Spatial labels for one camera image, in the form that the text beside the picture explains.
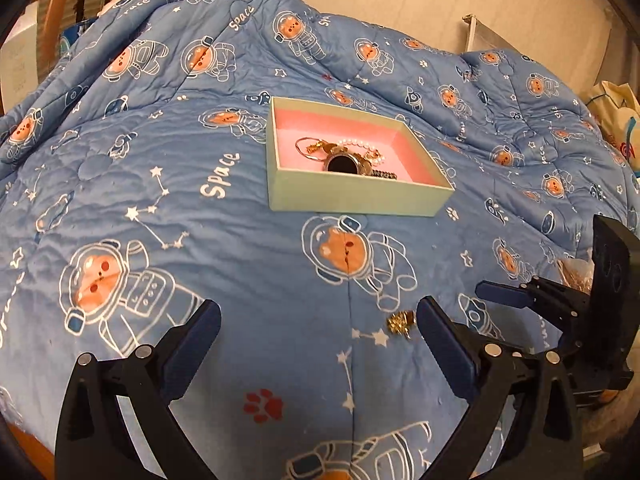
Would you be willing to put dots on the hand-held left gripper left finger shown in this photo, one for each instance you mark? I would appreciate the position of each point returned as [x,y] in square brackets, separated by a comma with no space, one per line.
[195,347]

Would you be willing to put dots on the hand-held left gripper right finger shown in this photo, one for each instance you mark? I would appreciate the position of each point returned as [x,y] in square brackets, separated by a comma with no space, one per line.
[445,355]

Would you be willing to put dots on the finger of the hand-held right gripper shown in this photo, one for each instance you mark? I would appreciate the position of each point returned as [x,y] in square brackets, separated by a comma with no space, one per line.
[502,294]

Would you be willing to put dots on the green box with pink lining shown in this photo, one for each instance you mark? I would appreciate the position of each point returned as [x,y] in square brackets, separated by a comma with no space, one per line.
[295,190]

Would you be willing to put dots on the rose gold wristwatch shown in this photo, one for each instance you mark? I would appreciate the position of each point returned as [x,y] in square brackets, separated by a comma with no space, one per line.
[345,164]

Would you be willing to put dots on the clear plastic bag brown contents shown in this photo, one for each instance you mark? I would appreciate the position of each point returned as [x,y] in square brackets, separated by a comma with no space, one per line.
[575,272]

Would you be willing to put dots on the blue astronaut bear blanket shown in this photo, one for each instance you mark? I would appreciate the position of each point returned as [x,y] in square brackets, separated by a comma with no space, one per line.
[175,185]

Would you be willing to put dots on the cream printed tote bag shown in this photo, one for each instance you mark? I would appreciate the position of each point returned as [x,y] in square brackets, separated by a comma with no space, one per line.
[617,120]

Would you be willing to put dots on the white cardboard box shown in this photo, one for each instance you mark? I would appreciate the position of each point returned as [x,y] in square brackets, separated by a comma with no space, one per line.
[20,55]

